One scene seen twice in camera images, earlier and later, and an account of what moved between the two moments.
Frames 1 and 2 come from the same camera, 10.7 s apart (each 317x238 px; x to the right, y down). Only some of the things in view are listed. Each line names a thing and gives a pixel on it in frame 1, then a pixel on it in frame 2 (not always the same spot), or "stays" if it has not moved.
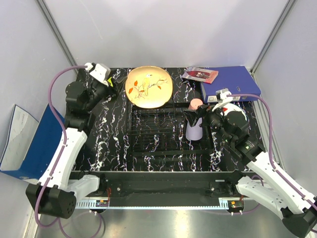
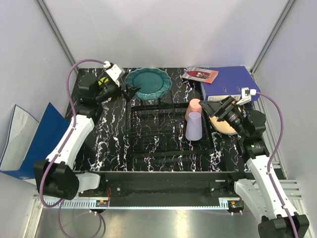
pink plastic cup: (194, 103) stays
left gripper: (117, 89) stays
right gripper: (192, 116) to (212, 107)
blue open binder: (30, 146) stays
